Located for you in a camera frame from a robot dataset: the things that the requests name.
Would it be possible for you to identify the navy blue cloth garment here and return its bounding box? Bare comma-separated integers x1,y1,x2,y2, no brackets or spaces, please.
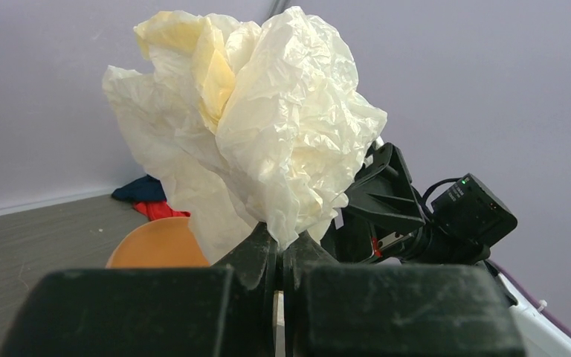
111,175,167,203

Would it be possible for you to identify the orange plastic trash bin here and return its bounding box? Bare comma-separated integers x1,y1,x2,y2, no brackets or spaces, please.
106,217,210,268

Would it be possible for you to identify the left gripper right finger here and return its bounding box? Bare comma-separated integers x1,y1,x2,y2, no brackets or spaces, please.
282,234,526,356

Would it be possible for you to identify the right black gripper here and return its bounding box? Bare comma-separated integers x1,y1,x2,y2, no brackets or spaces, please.
320,143,491,265

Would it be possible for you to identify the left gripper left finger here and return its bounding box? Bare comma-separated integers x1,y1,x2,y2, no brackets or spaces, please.
0,223,277,356

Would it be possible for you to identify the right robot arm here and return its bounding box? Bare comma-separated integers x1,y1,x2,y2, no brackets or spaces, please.
320,140,571,356

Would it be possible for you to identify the red cloth garment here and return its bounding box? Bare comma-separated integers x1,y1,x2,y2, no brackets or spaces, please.
132,201,190,221

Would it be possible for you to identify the pale yellow trash bag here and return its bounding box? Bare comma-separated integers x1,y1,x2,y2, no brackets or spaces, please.
102,6,387,263

